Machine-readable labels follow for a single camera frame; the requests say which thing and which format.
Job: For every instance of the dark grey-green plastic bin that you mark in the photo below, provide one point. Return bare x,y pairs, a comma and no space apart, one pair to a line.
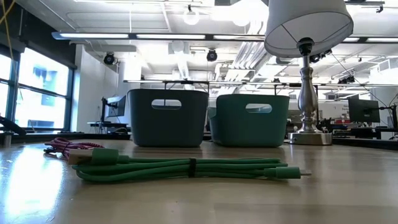
168,127

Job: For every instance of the teal plastic bin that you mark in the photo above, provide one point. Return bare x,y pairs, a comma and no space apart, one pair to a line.
248,130

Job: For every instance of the round black ceiling spotlight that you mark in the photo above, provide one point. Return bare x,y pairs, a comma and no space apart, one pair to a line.
109,59
211,55

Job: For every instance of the long ceiling light strip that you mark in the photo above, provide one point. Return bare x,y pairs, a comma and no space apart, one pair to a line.
171,36

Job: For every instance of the computer monitor on stand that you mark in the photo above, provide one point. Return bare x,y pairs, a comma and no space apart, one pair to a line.
116,105

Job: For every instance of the round white ceiling light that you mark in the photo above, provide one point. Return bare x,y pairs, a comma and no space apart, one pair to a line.
191,22

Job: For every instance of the black standing desk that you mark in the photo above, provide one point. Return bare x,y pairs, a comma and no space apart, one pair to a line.
105,124

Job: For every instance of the silver table lamp white shade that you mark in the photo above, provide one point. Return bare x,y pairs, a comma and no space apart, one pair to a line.
308,93

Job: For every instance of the black track light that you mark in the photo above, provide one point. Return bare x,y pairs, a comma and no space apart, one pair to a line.
349,79
315,58

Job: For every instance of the cluttered office desk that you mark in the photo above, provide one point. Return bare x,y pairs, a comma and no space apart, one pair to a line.
357,132

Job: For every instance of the black computer monitor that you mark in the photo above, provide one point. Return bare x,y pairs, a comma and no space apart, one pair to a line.
363,110

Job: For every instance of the black slanted bar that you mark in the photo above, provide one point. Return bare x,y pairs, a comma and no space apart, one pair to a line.
13,127

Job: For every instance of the black overhead frame bar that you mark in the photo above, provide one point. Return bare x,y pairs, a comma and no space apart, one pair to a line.
186,82

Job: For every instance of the dark window frame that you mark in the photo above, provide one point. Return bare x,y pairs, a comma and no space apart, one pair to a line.
69,102

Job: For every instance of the black table edge rail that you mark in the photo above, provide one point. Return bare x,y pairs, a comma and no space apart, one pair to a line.
37,137

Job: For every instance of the grey metal post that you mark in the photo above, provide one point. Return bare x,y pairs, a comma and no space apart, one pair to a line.
7,140

